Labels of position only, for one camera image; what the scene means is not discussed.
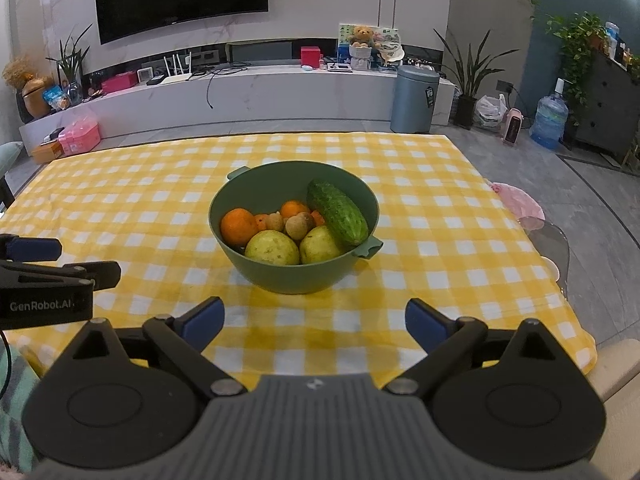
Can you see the green plant glass vase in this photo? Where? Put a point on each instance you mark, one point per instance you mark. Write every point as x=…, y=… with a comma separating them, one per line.
x=72, y=67

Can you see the blue grey trash can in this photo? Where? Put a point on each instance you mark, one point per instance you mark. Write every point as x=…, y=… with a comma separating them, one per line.
x=412, y=100

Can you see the pink cushion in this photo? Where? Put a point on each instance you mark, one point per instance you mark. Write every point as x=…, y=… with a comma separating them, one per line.
x=517, y=202

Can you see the dried flower bunch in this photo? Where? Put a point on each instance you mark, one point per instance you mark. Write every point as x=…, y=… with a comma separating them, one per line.
x=17, y=72

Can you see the white router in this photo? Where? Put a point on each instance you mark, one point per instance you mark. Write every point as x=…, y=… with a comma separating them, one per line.
x=175, y=78

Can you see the small white clock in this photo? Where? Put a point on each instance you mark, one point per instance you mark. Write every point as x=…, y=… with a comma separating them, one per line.
x=145, y=75

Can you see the white marble television cabinet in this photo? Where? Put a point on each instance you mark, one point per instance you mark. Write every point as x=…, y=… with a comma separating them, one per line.
x=250, y=95

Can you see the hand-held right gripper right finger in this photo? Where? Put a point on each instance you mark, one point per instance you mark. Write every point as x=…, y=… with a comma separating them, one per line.
x=425, y=322

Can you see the yellow checkered tablecloth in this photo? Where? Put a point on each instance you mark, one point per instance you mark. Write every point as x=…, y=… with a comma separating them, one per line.
x=425, y=185

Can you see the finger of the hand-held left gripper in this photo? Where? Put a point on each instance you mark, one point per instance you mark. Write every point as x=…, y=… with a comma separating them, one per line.
x=35, y=248
x=102, y=272

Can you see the orange box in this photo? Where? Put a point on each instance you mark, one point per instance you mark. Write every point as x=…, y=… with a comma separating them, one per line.
x=46, y=151

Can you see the blue carton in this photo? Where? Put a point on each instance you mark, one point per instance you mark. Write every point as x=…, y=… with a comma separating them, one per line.
x=342, y=55

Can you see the white kitchen scale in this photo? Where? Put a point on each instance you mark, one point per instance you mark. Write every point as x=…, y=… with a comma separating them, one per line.
x=340, y=66

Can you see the dark cabinet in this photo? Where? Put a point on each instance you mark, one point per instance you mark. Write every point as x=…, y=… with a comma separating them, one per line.
x=610, y=105

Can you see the pink space heater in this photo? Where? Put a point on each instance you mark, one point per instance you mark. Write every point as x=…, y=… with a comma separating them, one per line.
x=512, y=127

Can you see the red box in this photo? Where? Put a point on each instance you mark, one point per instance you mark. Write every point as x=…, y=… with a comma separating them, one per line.
x=311, y=56

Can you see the brown longan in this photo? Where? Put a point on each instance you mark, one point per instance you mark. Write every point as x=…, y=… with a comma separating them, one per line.
x=274, y=221
x=298, y=225

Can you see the white plastic bag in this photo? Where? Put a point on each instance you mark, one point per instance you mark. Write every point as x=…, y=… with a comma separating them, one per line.
x=490, y=112

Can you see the green colander bowl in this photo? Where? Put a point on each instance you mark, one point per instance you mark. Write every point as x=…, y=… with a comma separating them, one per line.
x=300, y=275

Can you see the potted plant black pot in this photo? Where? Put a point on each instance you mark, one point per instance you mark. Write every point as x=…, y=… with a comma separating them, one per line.
x=466, y=110

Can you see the wall socket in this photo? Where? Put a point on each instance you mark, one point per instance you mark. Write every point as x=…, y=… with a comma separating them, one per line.
x=504, y=85

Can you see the pale teal chair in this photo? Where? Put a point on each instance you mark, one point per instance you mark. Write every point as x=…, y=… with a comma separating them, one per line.
x=10, y=155

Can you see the teddy bear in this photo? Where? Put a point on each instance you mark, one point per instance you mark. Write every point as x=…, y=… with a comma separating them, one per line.
x=361, y=35

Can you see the blue water bottle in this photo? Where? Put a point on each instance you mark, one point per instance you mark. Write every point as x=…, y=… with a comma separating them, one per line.
x=549, y=120

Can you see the snack bag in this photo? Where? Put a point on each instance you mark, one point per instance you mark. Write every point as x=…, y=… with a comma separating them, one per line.
x=55, y=97

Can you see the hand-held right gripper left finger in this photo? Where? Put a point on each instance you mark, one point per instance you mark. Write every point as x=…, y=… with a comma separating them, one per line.
x=205, y=320

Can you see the magenta box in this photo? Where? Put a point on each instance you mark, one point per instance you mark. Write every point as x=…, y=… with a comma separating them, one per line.
x=119, y=82

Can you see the green ivy plant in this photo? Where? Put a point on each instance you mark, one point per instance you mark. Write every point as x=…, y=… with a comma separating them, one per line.
x=575, y=40

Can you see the cream chair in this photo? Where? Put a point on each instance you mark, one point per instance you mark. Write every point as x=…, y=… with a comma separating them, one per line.
x=617, y=365

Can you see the brown round vase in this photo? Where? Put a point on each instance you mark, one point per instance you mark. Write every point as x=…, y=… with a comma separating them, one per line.
x=35, y=99

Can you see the pink storage box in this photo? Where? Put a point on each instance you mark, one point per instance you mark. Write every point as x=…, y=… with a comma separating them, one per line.
x=80, y=135

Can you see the colourful picture board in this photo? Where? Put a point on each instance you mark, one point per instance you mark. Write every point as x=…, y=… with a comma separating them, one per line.
x=387, y=32

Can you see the teal striped cloth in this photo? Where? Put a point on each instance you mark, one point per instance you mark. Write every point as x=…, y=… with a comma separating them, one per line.
x=15, y=410

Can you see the bottles on cabinet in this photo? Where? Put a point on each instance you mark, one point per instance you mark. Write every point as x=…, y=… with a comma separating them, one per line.
x=617, y=45

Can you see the green cucumber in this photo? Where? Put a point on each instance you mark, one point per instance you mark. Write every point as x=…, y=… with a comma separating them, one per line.
x=337, y=212

